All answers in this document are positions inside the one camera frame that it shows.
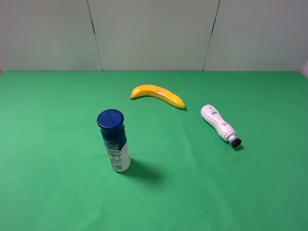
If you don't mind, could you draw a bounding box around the white bottle with black brush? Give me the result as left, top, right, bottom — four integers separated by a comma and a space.
201, 104, 242, 148

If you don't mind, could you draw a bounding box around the blue capped bottle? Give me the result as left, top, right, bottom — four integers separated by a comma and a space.
97, 109, 131, 172

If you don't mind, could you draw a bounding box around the yellow banana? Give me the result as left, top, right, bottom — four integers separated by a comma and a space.
129, 84, 185, 108

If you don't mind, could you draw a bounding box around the green table cloth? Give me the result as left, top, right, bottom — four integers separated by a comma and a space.
0, 71, 308, 231

